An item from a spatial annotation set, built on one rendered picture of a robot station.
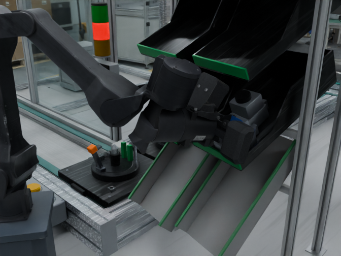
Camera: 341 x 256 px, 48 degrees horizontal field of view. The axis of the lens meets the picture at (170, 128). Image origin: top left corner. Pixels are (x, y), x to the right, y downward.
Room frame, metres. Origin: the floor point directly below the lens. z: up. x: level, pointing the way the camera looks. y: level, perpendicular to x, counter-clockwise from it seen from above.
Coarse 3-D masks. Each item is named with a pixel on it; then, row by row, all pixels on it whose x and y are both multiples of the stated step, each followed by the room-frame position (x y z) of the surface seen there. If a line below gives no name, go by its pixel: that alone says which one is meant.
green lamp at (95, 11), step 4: (92, 8) 1.18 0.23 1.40; (96, 8) 1.17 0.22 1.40; (100, 8) 1.17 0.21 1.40; (104, 8) 1.18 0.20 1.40; (92, 12) 1.18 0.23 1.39; (96, 12) 1.17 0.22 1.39; (100, 12) 1.17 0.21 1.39; (104, 12) 1.18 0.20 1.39; (92, 16) 1.18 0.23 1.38; (96, 16) 1.17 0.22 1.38; (100, 16) 1.17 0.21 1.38; (104, 16) 1.18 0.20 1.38; (108, 16) 1.20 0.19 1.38; (92, 20) 1.19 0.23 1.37; (96, 20) 1.17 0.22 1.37; (100, 20) 1.17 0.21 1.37; (104, 20) 1.18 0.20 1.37; (108, 20) 1.19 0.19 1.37
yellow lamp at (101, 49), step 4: (96, 40) 1.18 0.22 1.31; (100, 40) 1.18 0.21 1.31; (104, 40) 1.18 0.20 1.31; (108, 40) 1.19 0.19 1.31; (96, 44) 1.18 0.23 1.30; (100, 44) 1.17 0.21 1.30; (104, 44) 1.18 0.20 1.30; (108, 44) 1.19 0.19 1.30; (96, 48) 1.18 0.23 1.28; (100, 48) 1.17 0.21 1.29; (104, 48) 1.18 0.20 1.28; (108, 48) 1.18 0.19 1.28; (96, 52) 1.18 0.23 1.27; (100, 52) 1.17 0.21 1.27; (104, 52) 1.18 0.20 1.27; (108, 52) 1.18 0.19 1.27
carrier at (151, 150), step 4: (132, 144) 1.16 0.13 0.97; (152, 144) 1.16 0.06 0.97; (156, 144) 1.14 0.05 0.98; (160, 144) 1.12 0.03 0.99; (164, 144) 1.11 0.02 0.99; (132, 148) 1.14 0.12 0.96; (148, 148) 1.13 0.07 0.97; (152, 148) 1.13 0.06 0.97; (156, 148) 1.13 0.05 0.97; (160, 148) 1.12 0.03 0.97; (140, 152) 1.11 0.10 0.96; (148, 152) 1.10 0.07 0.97; (152, 152) 1.10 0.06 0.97; (156, 152) 1.10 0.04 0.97; (148, 156) 1.08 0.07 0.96; (152, 156) 1.07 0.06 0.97
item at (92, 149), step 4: (92, 144) 0.93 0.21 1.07; (88, 148) 0.92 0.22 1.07; (92, 148) 0.92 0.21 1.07; (96, 148) 0.93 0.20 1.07; (92, 152) 0.92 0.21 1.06; (96, 152) 0.93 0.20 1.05; (96, 156) 0.93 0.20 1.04; (96, 160) 0.93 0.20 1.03; (96, 164) 0.94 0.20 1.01; (100, 164) 0.94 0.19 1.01; (100, 168) 0.94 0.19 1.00
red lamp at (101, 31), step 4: (92, 24) 1.19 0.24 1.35; (96, 24) 1.18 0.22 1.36; (100, 24) 1.17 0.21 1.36; (104, 24) 1.18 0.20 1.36; (108, 24) 1.19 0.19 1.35; (96, 28) 1.18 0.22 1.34; (100, 28) 1.17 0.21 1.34; (104, 28) 1.18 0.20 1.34; (108, 28) 1.19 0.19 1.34; (96, 32) 1.18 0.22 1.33; (100, 32) 1.17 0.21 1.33; (104, 32) 1.18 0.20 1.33; (108, 32) 1.19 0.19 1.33; (96, 36) 1.18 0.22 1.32; (100, 36) 1.17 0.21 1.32; (104, 36) 1.18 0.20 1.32; (108, 36) 1.19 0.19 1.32
